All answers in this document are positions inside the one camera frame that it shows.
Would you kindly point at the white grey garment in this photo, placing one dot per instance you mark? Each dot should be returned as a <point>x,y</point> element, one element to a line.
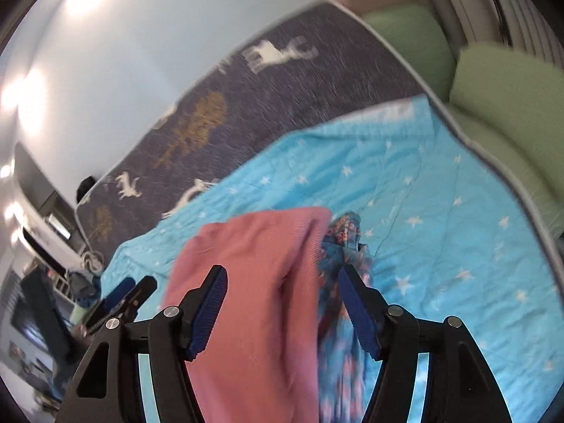
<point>91,261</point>

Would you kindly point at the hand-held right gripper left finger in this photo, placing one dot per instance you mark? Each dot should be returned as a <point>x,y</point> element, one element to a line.
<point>207,317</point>

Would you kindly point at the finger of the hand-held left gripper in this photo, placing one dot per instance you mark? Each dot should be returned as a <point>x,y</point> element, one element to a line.
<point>119,291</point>
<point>141,293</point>

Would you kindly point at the denim clothes pile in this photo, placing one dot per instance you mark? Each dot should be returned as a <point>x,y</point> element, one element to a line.
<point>83,286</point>

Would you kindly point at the floral garment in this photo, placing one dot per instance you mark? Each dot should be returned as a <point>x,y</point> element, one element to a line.
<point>339,370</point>

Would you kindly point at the pink sweater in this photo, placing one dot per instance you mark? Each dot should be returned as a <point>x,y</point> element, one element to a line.
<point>255,273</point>

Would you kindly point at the blue star print blanket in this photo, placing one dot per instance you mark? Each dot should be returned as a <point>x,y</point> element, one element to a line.
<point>418,194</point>

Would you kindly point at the white pleated curtain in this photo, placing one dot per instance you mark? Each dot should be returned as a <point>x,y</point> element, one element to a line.
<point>498,4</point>

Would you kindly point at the long green cushion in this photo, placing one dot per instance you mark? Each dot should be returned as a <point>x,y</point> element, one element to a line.
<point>511,154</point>

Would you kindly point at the deer print mattress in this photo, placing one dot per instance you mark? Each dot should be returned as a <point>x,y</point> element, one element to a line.
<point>286,110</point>

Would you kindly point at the black bag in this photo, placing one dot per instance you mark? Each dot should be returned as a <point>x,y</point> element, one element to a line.
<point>86,188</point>

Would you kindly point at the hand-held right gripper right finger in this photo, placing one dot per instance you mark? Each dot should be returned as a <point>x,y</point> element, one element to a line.
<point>359,317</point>

